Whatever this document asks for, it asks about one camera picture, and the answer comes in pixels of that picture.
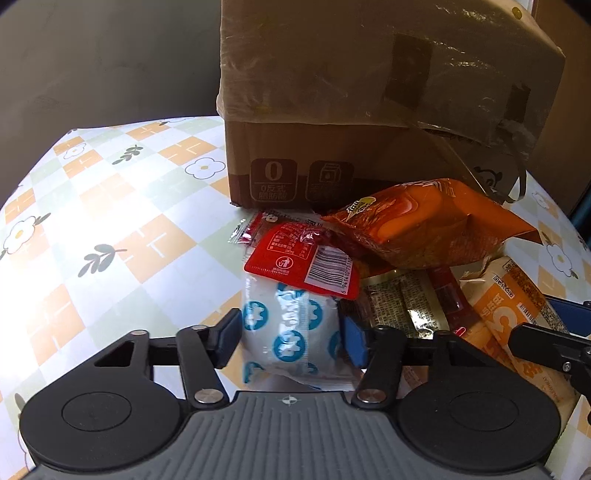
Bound white blue snack pack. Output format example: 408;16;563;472
242;273;359;390

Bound brown cardboard box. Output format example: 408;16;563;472
217;1;565;209

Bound gold dark snack wrapper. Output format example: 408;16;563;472
356;270;450;339

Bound orange white snack bag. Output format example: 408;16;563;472
459;257;578;411

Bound red sachet packet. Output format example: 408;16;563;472
245;221;360;300

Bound checkered floral tablecloth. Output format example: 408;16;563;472
0;115;591;480

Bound wooden headboard panel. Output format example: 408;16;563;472
529;1;590;214

